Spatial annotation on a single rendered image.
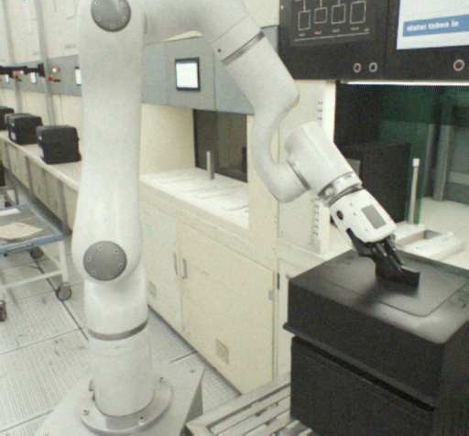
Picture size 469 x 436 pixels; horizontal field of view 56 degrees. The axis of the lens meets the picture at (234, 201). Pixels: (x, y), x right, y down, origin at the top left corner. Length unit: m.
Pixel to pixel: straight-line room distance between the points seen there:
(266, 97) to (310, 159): 0.15
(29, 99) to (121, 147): 4.78
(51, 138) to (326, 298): 2.93
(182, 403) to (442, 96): 1.25
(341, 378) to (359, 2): 0.88
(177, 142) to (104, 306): 1.99
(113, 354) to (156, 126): 1.95
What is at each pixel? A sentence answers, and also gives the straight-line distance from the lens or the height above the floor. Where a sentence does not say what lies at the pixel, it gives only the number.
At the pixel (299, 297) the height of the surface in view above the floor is 1.03.
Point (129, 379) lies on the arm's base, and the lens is 0.96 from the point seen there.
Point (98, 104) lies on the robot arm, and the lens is 0.78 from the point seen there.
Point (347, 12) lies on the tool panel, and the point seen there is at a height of 1.57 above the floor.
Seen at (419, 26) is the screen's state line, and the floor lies 1.52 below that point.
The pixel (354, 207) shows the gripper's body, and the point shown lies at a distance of 0.84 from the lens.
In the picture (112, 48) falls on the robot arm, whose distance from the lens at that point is 0.72.
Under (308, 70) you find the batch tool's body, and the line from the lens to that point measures 1.36.
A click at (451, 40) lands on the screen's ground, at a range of 1.09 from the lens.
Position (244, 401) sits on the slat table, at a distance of 1.02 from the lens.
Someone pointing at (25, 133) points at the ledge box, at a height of 0.91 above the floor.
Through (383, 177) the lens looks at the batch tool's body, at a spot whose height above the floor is 1.06.
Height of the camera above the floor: 1.42
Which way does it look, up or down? 16 degrees down
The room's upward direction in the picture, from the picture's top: 1 degrees counter-clockwise
